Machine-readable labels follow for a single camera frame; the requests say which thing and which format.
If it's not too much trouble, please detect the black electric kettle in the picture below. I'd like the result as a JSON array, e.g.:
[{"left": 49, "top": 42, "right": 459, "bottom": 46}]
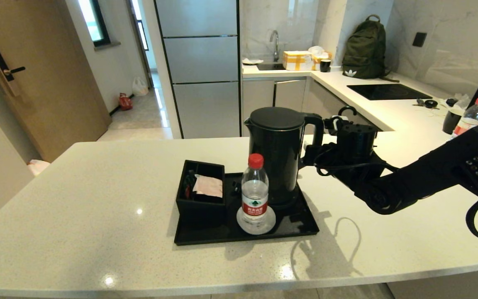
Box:
[{"left": 244, "top": 107, "right": 324, "bottom": 205}]

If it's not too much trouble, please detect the water bottle with mountain logo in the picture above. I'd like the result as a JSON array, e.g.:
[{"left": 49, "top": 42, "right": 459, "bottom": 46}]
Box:
[{"left": 241, "top": 153, "right": 269, "bottom": 227}]

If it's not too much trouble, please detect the plain red cap water bottle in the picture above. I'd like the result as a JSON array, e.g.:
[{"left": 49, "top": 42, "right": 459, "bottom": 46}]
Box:
[{"left": 451, "top": 98, "right": 478, "bottom": 138}]

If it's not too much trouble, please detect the grey kitchen base cabinet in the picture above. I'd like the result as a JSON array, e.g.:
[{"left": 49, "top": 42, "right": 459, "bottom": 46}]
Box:
[{"left": 242, "top": 78, "right": 383, "bottom": 137}]

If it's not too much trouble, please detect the black induction cooktop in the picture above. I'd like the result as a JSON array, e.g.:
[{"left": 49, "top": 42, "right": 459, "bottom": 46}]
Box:
[{"left": 346, "top": 84, "right": 433, "bottom": 101}]

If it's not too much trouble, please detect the white box with yellow tape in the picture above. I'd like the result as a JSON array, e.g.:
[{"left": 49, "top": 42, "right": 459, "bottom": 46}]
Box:
[{"left": 283, "top": 51, "right": 314, "bottom": 71}]

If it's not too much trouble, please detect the dark green backpack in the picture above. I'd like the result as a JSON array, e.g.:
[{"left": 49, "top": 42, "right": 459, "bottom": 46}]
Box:
[{"left": 342, "top": 15, "right": 399, "bottom": 82}]

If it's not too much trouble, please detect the chrome kitchen faucet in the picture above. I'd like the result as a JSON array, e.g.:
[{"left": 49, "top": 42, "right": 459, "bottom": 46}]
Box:
[{"left": 270, "top": 30, "right": 280, "bottom": 63}]

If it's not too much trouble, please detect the black mug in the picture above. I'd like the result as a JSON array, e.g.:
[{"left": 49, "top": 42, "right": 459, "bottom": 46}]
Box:
[{"left": 442, "top": 109, "right": 463, "bottom": 135}]

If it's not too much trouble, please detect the black organizer box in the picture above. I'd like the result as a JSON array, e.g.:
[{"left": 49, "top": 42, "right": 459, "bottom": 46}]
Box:
[{"left": 176, "top": 160, "right": 226, "bottom": 225}]

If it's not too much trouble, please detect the crumpled clear plastic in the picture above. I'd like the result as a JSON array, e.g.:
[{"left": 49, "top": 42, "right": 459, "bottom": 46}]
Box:
[{"left": 451, "top": 94, "right": 472, "bottom": 112}]

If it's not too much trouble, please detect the black serving tray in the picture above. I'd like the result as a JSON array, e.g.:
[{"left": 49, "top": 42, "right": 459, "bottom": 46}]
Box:
[{"left": 174, "top": 169, "right": 319, "bottom": 245}]

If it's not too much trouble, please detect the silver refrigerator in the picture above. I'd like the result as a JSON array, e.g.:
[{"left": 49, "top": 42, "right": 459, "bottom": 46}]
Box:
[{"left": 154, "top": 0, "right": 241, "bottom": 139}]

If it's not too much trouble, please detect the white plastic bag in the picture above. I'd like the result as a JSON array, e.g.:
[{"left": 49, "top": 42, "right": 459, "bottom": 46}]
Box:
[{"left": 132, "top": 76, "right": 149, "bottom": 97}]

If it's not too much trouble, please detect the dark framed window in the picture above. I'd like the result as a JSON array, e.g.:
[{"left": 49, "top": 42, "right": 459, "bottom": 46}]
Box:
[{"left": 77, "top": 0, "right": 111, "bottom": 47}]

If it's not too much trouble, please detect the brown wooden door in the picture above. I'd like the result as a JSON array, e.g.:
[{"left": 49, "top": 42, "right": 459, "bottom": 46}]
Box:
[{"left": 0, "top": 0, "right": 112, "bottom": 163}]

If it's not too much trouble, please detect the white trash bag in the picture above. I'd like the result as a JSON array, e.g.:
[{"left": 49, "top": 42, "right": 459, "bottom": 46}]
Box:
[{"left": 27, "top": 159, "right": 51, "bottom": 176}]

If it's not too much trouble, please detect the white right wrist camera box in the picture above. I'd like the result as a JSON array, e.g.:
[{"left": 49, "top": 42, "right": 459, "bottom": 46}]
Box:
[{"left": 324, "top": 116, "right": 349, "bottom": 134}]

